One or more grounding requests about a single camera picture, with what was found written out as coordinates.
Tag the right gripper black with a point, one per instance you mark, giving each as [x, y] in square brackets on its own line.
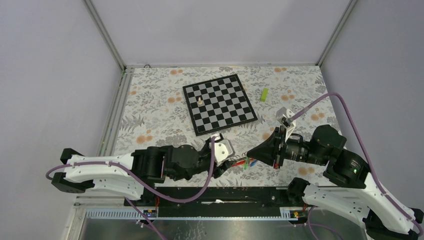
[268, 149]

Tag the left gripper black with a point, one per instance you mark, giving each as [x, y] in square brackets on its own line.
[218, 170]

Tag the green key tag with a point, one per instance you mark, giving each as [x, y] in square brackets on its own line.
[246, 163]

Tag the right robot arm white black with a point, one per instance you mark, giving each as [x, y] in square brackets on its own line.
[375, 210]

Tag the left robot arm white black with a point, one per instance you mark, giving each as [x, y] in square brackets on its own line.
[129, 175]

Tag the lime green block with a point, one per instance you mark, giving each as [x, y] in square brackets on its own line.
[264, 95]

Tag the black grey chessboard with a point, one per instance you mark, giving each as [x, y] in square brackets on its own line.
[226, 104]

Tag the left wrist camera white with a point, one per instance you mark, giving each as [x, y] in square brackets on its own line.
[223, 149]

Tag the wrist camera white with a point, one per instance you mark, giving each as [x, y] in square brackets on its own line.
[223, 149]
[283, 116]

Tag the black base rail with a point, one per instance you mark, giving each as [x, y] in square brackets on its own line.
[225, 202]

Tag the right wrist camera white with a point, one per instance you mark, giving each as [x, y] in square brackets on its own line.
[283, 116]

